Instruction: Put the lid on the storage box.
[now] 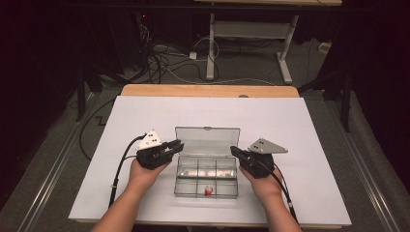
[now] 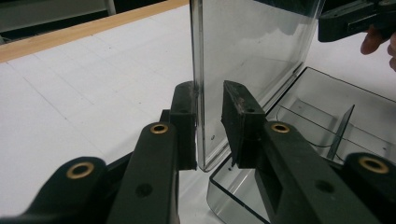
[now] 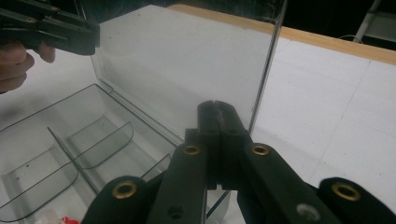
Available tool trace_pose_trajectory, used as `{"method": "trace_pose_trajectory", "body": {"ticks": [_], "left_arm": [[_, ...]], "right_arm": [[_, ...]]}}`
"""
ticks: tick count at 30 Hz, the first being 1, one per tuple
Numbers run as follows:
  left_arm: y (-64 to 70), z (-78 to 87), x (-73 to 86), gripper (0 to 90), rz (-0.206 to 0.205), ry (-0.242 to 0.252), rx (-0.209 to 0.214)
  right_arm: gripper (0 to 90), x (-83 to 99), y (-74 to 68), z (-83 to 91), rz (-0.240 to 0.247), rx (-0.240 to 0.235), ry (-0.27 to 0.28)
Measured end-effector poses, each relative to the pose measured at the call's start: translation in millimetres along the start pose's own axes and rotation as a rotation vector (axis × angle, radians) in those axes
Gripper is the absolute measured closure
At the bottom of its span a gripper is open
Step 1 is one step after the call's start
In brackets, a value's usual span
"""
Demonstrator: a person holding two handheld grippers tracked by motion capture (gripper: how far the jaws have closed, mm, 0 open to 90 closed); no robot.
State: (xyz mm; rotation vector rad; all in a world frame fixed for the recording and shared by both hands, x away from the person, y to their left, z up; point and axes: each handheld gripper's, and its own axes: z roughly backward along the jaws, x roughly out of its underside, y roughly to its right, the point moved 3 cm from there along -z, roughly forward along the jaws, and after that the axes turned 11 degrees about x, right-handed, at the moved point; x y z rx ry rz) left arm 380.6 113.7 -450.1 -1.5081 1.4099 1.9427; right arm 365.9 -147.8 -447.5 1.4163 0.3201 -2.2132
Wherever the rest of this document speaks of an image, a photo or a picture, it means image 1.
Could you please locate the right hand-held gripper black cable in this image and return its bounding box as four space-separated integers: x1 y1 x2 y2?
260 159 299 225

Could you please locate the long black floor cable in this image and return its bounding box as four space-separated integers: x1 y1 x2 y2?
78 98 117 162

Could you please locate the person's left hand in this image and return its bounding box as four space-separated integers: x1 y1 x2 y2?
129 158 172 194

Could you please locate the wooden table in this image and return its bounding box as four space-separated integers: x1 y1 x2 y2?
120 84 301 99

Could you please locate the person's right hand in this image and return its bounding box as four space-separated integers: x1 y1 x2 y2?
239 166 284 205

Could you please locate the left hand-held gripper black cable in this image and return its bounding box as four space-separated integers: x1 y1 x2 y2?
108 134 146 209

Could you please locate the tangle of black floor cables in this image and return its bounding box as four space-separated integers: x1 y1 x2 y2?
138 35 220 85

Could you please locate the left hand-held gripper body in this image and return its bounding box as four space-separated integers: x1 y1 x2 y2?
135 130 174 171

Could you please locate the white table cover sheet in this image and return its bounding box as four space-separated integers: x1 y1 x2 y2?
68 95 352 226

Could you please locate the white floor cable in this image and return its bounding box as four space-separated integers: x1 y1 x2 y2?
161 37 278 87

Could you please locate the black metal stand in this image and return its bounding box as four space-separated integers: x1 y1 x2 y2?
298 69 353 133
75 67 104 123

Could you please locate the aluminium floor rail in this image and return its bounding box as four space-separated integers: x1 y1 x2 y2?
17 93 95 232
335 125 401 232

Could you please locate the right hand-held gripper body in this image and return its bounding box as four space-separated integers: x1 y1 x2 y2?
241 137 289 179

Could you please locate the hand-held gripper black cable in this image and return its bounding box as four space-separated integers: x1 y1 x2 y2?
108 134 146 209
260 159 299 225

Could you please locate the clear plastic compartment box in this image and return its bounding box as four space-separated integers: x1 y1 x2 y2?
173 126 242 199

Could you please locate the white metal frame desk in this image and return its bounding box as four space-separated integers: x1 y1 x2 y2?
192 0 342 85

